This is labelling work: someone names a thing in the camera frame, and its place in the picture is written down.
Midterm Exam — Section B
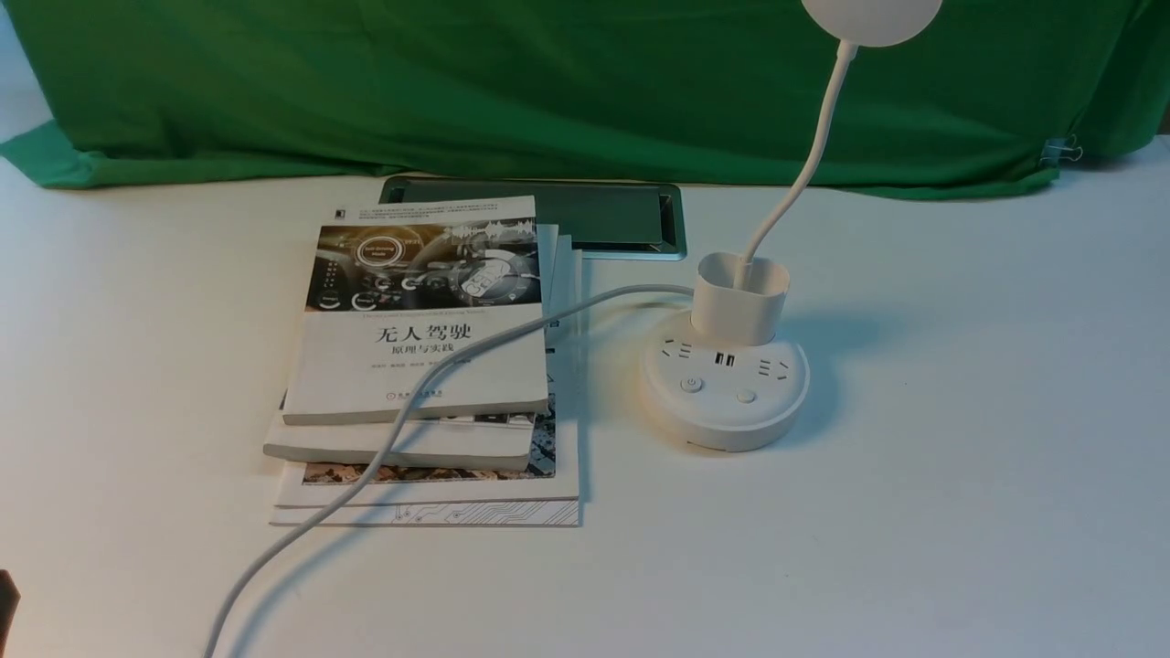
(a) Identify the green backdrop cloth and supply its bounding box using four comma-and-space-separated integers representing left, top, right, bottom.
4, 1, 1169, 200

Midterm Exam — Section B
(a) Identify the white lamp power cable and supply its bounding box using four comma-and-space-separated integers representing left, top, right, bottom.
204, 283, 696, 658

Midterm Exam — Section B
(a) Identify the white desk lamp with socket base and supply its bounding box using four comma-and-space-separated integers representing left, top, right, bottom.
639, 1, 941, 452

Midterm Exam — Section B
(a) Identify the metal binder clip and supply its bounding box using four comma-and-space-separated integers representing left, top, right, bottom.
1037, 133, 1085, 167

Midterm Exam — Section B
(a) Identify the dark object at left edge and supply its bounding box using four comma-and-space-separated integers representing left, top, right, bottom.
0, 570, 21, 657

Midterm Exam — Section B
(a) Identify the top book with car cover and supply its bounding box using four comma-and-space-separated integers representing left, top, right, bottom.
282, 196, 556, 426

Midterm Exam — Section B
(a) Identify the bottom book with circuit pattern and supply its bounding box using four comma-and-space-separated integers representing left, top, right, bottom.
270, 249, 583, 528

